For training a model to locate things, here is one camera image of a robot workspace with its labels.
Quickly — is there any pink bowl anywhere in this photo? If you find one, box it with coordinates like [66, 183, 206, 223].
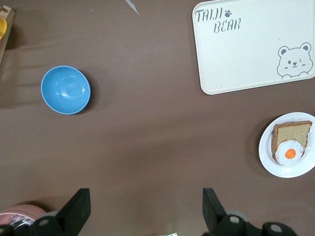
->
[0, 204, 47, 226]

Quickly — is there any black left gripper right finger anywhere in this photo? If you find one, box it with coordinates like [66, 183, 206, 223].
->
[202, 188, 262, 236]

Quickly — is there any wooden peg rack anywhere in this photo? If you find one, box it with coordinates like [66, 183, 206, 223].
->
[0, 6, 16, 67]

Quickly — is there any small white tape scrap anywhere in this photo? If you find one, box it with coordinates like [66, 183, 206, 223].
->
[125, 0, 140, 15]

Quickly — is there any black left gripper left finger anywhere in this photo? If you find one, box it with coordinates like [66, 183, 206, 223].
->
[31, 188, 92, 236]

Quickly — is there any cream bear print tray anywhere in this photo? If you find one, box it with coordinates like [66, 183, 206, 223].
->
[191, 0, 315, 95]

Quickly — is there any white round plate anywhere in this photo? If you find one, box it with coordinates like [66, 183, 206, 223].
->
[258, 112, 315, 178]

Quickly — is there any blue bowl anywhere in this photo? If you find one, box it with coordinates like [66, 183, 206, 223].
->
[40, 65, 92, 116]

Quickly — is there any brown bread slice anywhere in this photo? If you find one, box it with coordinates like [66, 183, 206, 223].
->
[271, 119, 313, 163]

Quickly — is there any fried egg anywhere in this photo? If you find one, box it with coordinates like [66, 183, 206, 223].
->
[275, 139, 305, 167]

